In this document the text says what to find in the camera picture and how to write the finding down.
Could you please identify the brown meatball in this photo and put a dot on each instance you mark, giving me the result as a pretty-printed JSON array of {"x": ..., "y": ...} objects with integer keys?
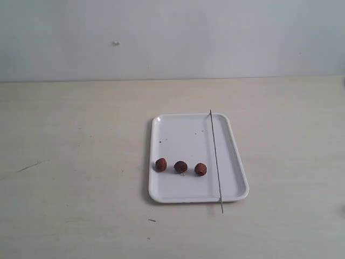
[
  {"x": 180, "y": 167},
  {"x": 200, "y": 169},
  {"x": 161, "y": 165}
]

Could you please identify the thin metal skewer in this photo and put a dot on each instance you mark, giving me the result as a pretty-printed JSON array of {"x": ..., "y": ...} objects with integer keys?
[{"x": 216, "y": 160}]

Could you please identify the white rectangular plastic tray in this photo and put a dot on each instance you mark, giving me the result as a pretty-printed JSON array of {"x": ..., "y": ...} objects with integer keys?
[{"x": 188, "y": 138}]

